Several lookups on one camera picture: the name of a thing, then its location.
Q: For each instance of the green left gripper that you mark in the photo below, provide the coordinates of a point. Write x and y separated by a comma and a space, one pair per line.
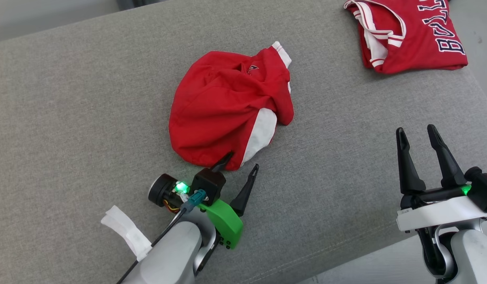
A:
225, 223

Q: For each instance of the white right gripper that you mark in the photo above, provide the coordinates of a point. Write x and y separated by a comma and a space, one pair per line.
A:
437, 213

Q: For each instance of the red shirt with white trim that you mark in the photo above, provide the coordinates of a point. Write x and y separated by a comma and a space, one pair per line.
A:
220, 106

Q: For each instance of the red basketball jersey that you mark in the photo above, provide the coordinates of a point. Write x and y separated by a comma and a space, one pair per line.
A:
417, 39

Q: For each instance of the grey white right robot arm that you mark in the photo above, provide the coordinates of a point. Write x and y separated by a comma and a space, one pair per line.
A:
468, 256

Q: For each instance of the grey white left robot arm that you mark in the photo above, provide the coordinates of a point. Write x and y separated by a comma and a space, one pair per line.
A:
172, 252

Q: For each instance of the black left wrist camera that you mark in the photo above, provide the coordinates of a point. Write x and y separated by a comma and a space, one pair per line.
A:
208, 184

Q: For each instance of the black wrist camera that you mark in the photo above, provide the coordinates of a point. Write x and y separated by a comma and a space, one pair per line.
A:
484, 189
208, 184

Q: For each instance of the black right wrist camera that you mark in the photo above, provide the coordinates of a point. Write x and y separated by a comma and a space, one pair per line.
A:
484, 189

